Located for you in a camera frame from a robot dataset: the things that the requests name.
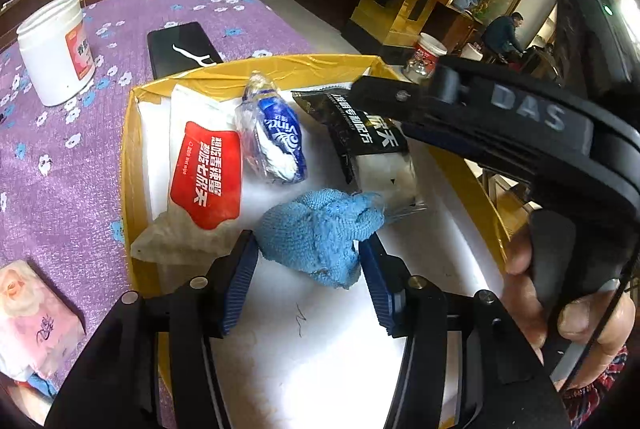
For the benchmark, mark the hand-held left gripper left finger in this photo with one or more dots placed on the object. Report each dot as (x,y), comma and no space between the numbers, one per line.
(240,284)

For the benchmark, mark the black wet wipe packet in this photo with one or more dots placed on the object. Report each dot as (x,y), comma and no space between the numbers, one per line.
(365,149)

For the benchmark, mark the white plastic jar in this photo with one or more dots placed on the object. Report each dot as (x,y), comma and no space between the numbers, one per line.
(45,59)

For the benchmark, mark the person's right hand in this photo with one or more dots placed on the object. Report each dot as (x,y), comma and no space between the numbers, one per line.
(595,324)

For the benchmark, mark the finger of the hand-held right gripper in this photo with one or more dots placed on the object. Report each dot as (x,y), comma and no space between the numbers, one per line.
(395,96)

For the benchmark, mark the blue knitted cloth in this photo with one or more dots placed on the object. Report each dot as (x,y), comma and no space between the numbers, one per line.
(315,234)

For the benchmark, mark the yellow cardboard box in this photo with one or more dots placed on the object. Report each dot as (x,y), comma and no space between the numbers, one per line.
(320,71)

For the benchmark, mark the person's red patterned clothing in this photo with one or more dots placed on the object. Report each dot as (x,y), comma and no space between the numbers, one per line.
(595,399)

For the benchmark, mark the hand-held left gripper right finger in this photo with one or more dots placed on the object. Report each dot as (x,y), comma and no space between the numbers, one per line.
(380,289)

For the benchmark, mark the pink tissue pack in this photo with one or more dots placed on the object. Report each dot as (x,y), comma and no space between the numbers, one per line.
(30,319)

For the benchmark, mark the black phone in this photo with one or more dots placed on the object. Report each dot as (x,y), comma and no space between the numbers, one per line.
(175,44)

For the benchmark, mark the small jar with red label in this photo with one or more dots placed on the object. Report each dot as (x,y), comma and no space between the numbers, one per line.
(430,49)

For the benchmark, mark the blue and white tissue packet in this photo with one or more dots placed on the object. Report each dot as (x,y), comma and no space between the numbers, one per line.
(277,134)

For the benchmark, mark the white and red snack packet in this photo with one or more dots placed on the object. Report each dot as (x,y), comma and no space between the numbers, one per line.
(205,174)

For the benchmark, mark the blue rag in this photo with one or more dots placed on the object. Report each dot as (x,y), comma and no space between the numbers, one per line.
(42,384)

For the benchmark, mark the purple floral tablecloth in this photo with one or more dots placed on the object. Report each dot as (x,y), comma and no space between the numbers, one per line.
(100,159)

